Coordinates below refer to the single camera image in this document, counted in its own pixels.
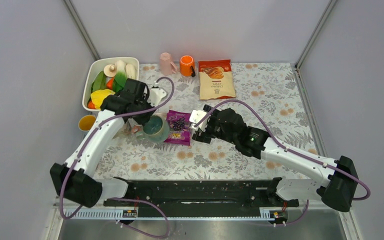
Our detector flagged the pink plastic cup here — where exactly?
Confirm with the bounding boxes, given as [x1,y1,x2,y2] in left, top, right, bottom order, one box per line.
[159,52,178,76]

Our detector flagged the orange toy carrot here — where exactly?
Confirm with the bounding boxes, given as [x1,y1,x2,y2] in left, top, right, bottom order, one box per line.
[106,77,115,90]

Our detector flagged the toy mushroom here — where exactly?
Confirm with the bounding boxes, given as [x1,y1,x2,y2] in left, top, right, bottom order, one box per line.
[103,64,117,78]

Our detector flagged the yellow toy vegetable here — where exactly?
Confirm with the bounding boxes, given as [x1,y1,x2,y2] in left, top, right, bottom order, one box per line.
[90,89,115,110]

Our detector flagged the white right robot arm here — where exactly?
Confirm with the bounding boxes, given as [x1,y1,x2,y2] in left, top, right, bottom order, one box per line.
[189,105,359,213]

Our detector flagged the blue butterfly mug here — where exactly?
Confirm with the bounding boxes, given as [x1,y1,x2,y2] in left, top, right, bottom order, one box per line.
[78,114,96,132]

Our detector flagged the green ceramic mug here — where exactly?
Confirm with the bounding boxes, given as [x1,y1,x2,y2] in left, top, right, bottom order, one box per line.
[135,115,170,143]

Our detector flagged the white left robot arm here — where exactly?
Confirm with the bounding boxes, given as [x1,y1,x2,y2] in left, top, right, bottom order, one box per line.
[50,78,167,208]

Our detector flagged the white plastic tub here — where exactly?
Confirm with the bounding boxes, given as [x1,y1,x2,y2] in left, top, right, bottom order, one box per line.
[81,57,140,114]

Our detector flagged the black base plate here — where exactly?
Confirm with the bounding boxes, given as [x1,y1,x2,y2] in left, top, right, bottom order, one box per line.
[103,180,300,218]

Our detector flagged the small pink cup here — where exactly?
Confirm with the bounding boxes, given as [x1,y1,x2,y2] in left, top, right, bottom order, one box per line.
[130,123,142,134]

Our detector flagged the orange chips bag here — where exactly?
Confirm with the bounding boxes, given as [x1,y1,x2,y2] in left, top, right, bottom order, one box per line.
[198,59,236,100]

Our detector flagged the white toy cabbage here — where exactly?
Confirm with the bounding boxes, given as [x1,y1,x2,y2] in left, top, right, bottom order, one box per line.
[115,60,138,80]

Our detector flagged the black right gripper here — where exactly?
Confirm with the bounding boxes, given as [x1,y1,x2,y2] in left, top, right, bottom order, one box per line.
[192,104,238,144]

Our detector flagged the purple candy bag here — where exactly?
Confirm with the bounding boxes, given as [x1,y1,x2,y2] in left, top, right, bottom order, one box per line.
[164,110,191,146]

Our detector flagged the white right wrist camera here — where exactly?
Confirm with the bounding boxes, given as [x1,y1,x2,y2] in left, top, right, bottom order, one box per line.
[189,110,209,132]

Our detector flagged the floral table mat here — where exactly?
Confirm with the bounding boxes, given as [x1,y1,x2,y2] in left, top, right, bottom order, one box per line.
[94,62,317,180]

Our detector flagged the green toy leaf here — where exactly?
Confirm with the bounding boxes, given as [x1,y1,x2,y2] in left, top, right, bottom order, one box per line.
[90,70,107,93]

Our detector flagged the purple cable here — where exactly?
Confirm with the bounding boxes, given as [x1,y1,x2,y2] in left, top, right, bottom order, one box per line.
[195,99,372,227]
[58,76,176,239]

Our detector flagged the orange mug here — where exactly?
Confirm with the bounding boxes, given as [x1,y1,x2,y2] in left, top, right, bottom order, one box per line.
[179,55,196,77]

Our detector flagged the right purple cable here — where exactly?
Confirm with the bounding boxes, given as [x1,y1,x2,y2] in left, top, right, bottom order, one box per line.
[195,99,372,227]

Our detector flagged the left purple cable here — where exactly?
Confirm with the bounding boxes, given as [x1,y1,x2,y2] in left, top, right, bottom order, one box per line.
[58,76,176,239]

